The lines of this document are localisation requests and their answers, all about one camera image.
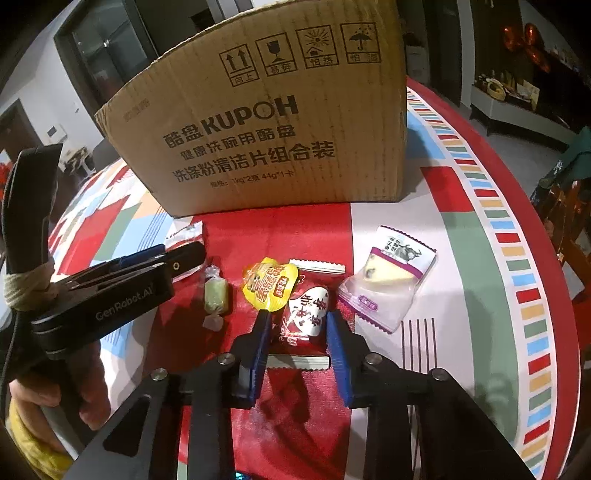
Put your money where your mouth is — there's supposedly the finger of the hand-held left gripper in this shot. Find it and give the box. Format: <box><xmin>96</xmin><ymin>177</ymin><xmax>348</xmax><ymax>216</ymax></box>
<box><xmin>60</xmin><ymin>241</ymin><xmax>206</xmax><ymax>302</ymax></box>
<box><xmin>76</xmin><ymin>244</ymin><xmax>167</xmax><ymax>282</ymax></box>

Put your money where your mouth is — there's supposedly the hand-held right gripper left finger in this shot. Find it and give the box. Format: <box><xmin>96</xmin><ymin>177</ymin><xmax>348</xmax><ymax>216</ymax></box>
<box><xmin>62</xmin><ymin>309</ymin><xmax>274</xmax><ymax>480</ymax></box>

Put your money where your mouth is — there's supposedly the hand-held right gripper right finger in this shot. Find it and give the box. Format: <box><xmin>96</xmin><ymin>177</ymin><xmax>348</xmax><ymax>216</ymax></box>
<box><xmin>325</xmin><ymin>310</ymin><xmax>536</xmax><ymax>480</ymax></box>

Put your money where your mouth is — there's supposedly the red snack packet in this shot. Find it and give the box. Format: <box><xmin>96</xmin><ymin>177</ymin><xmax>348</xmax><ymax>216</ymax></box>
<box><xmin>272</xmin><ymin>263</ymin><xmax>347</xmax><ymax>371</ymax></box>

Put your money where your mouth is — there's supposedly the brown cardboard box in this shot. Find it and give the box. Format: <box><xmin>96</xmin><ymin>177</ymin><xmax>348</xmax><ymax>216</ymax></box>
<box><xmin>93</xmin><ymin>0</ymin><xmax>408</xmax><ymax>219</ymax></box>

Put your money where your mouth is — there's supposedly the person's left hand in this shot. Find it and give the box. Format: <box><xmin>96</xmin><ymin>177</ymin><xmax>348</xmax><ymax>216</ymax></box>
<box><xmin>8</xmin><ymin>355</ymin><xmax>112</xmax><ymax>432</ymax></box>

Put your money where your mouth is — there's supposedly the small white snack packet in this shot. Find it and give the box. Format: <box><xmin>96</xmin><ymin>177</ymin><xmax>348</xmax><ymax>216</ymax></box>
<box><xmin>165</xmin><ymin>220</ymin><xmax>204</xmax><ymax>245</ymax></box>

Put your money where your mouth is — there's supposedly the green candy in clear wrapper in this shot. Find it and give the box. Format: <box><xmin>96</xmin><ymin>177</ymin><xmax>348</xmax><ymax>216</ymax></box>
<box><xmin>203</xmin><ymin>265</ymin><xmax>232</xmax><ymax>330</ymax></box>

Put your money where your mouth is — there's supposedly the yellow snack packet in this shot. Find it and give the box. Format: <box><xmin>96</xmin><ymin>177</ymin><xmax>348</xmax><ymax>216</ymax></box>
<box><xmin>242</xmin><ymin>257</ymin><xmax>296</xmax><ymax>311</ymax></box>

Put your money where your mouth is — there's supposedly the white and purple snack packet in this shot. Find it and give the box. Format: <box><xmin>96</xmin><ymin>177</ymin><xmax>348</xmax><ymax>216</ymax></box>
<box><xmin>337</xmin><ymin>225</ymin><xmax>437</xmax><ymax>334</ymax></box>

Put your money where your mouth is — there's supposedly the grey chair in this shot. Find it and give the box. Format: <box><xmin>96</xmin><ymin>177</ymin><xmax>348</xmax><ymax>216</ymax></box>
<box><xmin>92</xmin><ymin>138</ymin><xmax>123</xmax><ymax>164</ymax></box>

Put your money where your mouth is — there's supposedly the white stool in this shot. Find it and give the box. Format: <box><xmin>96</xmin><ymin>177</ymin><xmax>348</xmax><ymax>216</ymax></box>
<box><xmin>60</xmin><ymin>145</ymin><xmax>93</xmax><ymax>174</ymax></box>

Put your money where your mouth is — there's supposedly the brown wooden door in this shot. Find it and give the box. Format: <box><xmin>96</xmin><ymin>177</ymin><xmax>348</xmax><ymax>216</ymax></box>
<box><xmin>0</xmin><ymin>99</ymin><xmax>38</xmax><ymax>171</ymax></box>

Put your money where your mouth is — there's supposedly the dark sliding glass door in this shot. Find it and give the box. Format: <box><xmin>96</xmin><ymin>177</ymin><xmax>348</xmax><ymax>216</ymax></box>
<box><xmin>53</xmin><ymin>0</ymin><xmax>160</xmax><ymax>112</ymax></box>

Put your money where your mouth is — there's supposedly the wooden chair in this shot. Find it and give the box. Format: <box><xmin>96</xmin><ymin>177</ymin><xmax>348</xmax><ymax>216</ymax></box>
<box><xmin>531</xmin><ymin>180</ymin><xmax>591</xmax><ymax>296</ymax></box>

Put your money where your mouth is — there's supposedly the white sideboard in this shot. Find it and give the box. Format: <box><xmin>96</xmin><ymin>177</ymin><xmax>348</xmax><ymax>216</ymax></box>
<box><xmin>471</xmin><ymin>80</ymin><xmax>575</xmax><ymax>148</ymax></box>

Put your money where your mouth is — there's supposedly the green cloth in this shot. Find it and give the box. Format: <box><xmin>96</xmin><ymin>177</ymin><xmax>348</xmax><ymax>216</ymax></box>
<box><xmin>551</xmin><ymin>131</ymin><xmax>591</xmax><ymax>185</ymax></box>

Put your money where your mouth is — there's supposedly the dark interior door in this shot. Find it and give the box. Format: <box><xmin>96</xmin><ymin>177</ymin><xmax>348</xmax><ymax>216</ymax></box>
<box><xmin>418</xmin><ymin>0</ymin><xmax>462</xmax><ymax>104</ymax></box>

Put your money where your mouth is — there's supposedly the red foil balloon cluster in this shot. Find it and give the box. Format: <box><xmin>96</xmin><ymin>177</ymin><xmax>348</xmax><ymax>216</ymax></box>
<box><xmin>503</xmin><ymin>23</ymin><xmax>552</xmax><ymax>75</ymax></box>

